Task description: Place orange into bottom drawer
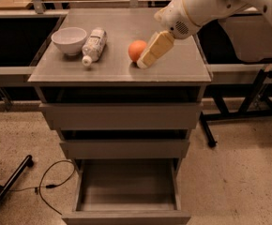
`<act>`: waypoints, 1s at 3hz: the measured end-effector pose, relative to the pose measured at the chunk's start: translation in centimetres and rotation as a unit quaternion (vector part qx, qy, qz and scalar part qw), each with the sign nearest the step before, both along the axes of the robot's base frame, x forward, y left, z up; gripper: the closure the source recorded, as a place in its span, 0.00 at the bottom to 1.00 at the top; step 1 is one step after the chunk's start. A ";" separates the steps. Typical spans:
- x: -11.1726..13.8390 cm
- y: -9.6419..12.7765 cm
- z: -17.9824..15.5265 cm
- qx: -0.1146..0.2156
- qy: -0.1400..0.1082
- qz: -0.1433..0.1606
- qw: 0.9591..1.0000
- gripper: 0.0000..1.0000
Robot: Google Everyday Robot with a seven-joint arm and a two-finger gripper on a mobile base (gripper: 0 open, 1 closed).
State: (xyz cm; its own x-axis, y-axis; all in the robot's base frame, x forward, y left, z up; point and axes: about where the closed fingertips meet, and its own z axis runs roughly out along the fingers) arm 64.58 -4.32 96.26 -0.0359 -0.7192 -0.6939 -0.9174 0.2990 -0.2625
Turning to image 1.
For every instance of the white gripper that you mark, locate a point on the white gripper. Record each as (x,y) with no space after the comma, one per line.
(173,19)

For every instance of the orange fruit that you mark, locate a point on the orange fruit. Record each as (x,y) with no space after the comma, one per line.
(135,49)

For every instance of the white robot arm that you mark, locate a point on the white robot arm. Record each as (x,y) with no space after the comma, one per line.
(206,11)

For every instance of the grey drawer cabinet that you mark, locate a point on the grey drawer cabinet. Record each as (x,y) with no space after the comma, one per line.
(178,77)

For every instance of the grey top drawer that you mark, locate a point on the grey top drawer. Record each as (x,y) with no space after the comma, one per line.
(107,116)

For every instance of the grey middle drawer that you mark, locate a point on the grey middle drawer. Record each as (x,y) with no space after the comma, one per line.
(110,149)

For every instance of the grey open bottom drawer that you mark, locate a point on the grey open bottom drawer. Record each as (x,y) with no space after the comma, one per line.
(127,192)

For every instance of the clear plastic water bottle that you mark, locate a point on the clear plastic water bottle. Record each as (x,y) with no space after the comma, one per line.
(94,46)

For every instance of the white ceramic bowl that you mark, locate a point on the white ceramic bowl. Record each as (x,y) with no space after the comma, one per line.
(69,40)

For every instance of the black table stand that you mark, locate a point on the black table stand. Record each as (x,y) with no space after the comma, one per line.
(249,92)

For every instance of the grey plastic bin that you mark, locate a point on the grey plastic bin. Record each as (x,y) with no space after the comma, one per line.
(251,37)

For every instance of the black chair leg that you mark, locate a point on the black chair leg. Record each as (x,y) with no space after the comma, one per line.
(4,189)

